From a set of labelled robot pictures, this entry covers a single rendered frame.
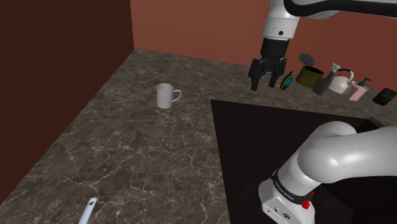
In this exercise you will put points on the black cup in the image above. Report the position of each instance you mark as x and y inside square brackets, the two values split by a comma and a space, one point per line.
[384, 96]

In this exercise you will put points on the white mug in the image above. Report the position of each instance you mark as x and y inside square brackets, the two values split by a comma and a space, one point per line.
[164, 96]

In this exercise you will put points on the dark grey spray bottle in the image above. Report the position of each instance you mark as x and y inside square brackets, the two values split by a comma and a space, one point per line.
[324, 83]

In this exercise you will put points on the pink soap dispenser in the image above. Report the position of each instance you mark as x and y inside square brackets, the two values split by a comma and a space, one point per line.
[359, 91]

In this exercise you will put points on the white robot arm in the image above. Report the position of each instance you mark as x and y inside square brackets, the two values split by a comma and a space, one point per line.
[338, 155]

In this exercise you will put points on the white kettle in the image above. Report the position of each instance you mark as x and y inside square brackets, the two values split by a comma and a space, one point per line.
[340, 83]

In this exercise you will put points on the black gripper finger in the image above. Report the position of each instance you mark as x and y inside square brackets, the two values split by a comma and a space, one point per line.
[277, 74]
[256, 74]

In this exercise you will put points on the yellow black handheld device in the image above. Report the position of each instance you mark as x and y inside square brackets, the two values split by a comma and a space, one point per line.
[287, 81]

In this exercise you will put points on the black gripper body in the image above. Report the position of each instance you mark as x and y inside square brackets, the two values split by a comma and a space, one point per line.
[274, 49]

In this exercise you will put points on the olive open tin can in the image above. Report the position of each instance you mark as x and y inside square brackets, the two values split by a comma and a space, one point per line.
[309, 76]

